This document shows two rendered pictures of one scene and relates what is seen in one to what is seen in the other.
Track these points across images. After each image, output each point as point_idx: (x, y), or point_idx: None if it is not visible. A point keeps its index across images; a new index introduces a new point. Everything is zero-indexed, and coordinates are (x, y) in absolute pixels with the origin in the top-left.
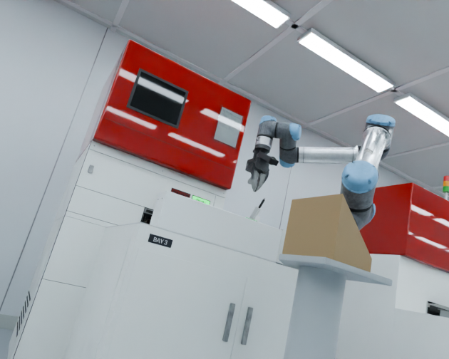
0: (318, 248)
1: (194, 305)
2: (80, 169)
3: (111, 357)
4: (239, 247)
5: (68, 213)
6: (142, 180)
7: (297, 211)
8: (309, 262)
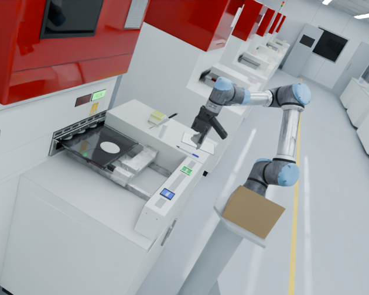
0: (255, 228)
1: (156, 248)
2: None
3: None
4: (182, 198)
5: None
6: (50, 109)
7: (243, 196)
8: (252, 242)
